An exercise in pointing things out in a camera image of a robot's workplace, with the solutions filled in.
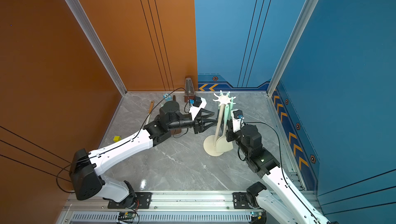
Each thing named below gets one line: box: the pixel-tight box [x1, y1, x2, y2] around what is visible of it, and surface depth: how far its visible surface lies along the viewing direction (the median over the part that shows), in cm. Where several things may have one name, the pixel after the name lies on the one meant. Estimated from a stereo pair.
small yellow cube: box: [112, 135, 123, 143], surface depth 95 cm
